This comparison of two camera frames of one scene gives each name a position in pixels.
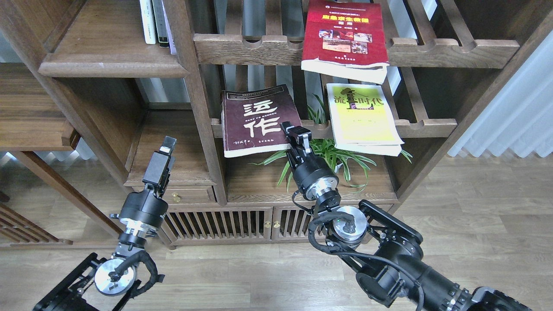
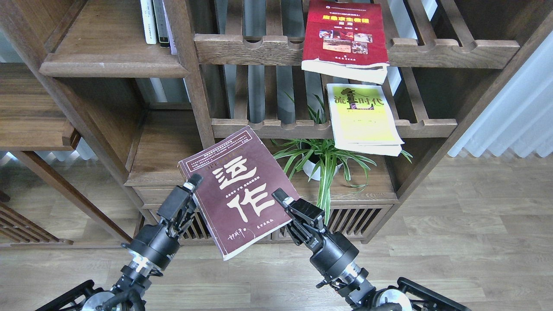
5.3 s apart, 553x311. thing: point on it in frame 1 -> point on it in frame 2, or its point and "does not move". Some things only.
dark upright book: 160,23 does not move
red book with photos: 346,39 does not move
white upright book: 147,19 does not move
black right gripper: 315,176 -> 331,251
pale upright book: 173,49 does not move
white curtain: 519,118 does not move
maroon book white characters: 251,119 -> 235,199
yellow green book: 361,119 does not move
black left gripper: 142,210 -> 150,251
